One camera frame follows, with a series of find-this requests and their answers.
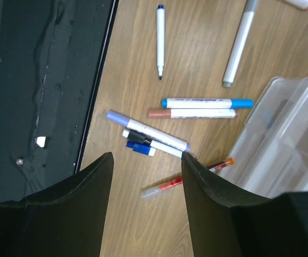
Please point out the blue cap white marker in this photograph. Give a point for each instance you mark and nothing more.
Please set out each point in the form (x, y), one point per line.
(177, 103)

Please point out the brown cap white marker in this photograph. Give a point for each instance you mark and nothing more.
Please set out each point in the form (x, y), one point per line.
(192, 113)

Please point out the pink cap white marker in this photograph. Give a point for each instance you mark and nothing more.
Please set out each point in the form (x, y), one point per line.
(301, 4)

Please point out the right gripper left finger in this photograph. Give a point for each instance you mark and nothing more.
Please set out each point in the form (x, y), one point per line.
(65, 219)

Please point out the white drawer organizer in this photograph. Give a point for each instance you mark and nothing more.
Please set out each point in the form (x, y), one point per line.
(271, 153)

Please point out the small blue cap piece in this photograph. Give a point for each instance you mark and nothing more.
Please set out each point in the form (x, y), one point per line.
(141, 148)

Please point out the grey cap white marker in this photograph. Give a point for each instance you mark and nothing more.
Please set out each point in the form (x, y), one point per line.
(239, 43)

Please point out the black white thin marker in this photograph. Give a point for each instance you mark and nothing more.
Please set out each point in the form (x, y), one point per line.
(134, 136)

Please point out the lavender cap white marker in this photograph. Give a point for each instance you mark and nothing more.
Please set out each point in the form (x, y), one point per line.
(148, 131)

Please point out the red clear pen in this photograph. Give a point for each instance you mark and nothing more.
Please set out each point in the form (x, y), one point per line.
(166, 186)

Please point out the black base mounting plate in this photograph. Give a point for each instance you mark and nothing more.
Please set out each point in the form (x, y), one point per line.
(52, 55)

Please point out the small white black-tip pen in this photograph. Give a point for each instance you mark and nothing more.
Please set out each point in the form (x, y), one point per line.
(160, 35)

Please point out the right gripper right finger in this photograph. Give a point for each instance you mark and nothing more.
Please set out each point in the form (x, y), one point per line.
(226, 220)

